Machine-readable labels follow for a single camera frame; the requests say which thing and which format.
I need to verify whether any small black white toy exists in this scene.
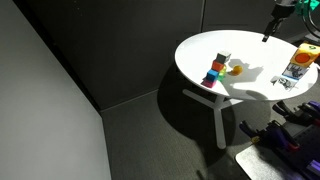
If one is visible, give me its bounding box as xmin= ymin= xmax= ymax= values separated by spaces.
xmin=270 ymin=75 xmax=300 ymax=92

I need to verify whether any purple black clamp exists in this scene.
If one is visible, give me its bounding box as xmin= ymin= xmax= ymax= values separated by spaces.
xmin=272 ymin=99 xmax=320 ymax=127
xmin=238 ymin=119 xmax=302 ymax=155

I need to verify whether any colourful box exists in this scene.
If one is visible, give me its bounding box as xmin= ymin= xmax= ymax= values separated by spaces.
xmin=289 ymin=42 xmax=320 ymax=68

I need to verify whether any magenta block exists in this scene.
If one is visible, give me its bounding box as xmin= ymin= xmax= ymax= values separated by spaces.
xmin=201 ymin=78 xmax=217 ymax=89

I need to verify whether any white table base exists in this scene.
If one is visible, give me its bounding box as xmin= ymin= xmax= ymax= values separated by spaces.
xmin=182 ymin=88 xmax=245 ymax=150

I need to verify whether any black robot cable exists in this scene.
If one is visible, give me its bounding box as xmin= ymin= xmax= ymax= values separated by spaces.
xmin=301 ymin=6 xmax=320 ymax=38

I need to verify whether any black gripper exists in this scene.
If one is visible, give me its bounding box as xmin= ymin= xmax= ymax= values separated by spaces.
xmin=261 ymin=0 xmax=298 ymax=43

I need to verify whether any metal plate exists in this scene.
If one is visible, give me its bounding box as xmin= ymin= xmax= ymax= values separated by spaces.
xmin=234 ymin=143 xmax=303 ymax=180

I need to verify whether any blue block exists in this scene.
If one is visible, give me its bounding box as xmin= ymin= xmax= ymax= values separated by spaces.
xmin=205 ymin=68 xmax=220 ymax=83

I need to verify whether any lime green block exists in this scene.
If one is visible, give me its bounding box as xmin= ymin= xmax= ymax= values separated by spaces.
xmin=218 ymin=65 xmax=229 ymax=78

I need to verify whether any yellow round toy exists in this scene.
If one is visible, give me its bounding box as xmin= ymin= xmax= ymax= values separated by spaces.
xmin=231 ymin=64 xmax=244 ymax=76

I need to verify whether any red block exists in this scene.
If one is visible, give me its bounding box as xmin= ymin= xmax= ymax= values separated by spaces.
xmin=211 ymin=60 xmax=226 ymax=73

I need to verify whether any black perforated board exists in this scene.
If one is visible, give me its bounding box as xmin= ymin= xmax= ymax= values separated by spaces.
xmin=286 ymin=122 xmax=320 ymax=180

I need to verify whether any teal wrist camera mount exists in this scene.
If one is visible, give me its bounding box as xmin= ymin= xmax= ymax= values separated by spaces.
xmin=294 ymin=0 xmax=320 ymax=16

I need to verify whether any white blue soft cube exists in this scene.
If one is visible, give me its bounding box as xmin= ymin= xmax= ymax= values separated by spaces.
xmin=281 ymin=62 xmax=310 ymax=81

